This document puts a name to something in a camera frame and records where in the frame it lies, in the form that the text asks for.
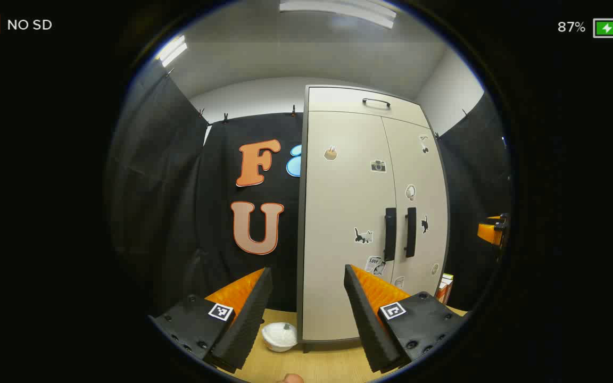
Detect white double-door shoe cabinet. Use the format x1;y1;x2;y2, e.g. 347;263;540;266
297;84;450;353

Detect white round bowl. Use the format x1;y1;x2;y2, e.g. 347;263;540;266
262;322;298;353

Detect white shoe cabinet door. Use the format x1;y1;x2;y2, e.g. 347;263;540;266
303;111;399;342
381;116;450;298

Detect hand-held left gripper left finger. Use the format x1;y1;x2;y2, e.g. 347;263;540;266
148;267;274;372

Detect black backdrop cloth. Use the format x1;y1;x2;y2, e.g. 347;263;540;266
107;59;512;320

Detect orange and white boxes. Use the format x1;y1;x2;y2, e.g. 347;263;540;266
435;273;454;305

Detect long ceiling light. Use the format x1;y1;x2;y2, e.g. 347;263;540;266
279;0;396;30
156;35;188;68

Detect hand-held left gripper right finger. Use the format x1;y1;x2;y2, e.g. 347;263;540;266
344;264;467;373

